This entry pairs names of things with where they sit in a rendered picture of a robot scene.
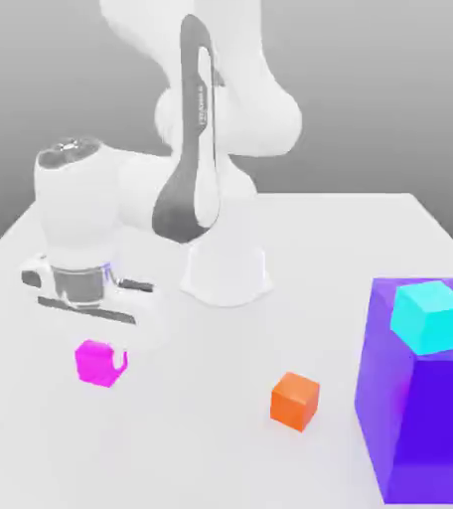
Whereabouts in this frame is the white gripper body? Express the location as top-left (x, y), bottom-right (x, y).
top-left (34, 292), bottom-right (148, 344)

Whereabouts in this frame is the large purple box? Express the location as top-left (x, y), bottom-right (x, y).
top-left (354, 276), bottom-right (453, 505)

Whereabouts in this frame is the small magenta cube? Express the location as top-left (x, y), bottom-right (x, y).
top-left (74, 338), bottom-right (129, 389)

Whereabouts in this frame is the small orange cube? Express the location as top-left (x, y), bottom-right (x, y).
top-left (269, 371), bottom-right (321, 433)

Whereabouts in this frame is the small cyan cube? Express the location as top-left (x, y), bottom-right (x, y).
top-left (389, 279), bottom-right (453, 357)

